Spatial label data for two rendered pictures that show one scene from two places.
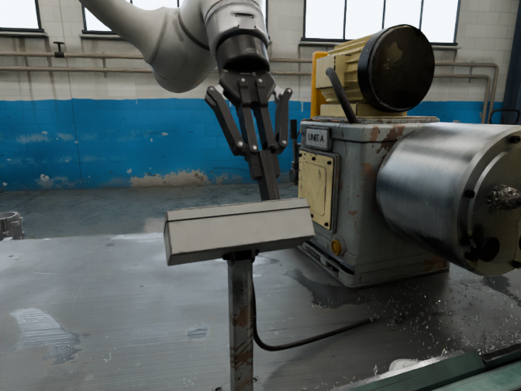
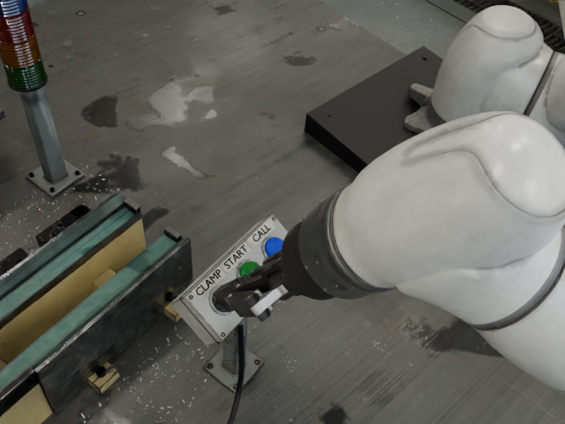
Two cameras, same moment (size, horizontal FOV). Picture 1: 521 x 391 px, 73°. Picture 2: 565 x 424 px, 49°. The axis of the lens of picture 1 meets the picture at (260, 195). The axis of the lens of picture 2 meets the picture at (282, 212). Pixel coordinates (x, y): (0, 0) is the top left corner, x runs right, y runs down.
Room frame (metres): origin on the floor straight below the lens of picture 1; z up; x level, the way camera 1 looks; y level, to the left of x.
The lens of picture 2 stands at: (0.79, -0.22, 1.69)
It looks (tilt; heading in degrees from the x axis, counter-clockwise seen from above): 48 degrees down; 142
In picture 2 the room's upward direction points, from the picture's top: 6 degrees clockwise
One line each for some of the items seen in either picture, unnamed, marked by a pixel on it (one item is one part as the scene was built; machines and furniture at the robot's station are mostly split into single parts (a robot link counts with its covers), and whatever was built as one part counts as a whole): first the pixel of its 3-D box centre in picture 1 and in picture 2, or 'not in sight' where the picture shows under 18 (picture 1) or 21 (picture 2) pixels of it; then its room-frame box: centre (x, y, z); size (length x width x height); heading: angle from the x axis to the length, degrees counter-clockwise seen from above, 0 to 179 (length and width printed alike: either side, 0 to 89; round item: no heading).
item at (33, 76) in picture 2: not in sight; (24, 69); (-0.13, -0.07, 1.05); 0.06 x 0.06 x 0.04
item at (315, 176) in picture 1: (364, 188); not in sight; (0.90, -0.27, 0.99); 0.35 x 0.31 x 0.37; 20
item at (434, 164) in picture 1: (440, 187); not in sight; (0.67, -0.36, 1.04); 0.37 x 0.25 x 0.25; 20
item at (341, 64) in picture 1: (348, 122); not in sight; (0.93, -0.23, 1.16); 0.33 x 0.26 x 0.42; 20
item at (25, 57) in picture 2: not in sight; (18, 45); (-0.13, -0.07, 1.10); 0.06 x 0.06 x 0.04
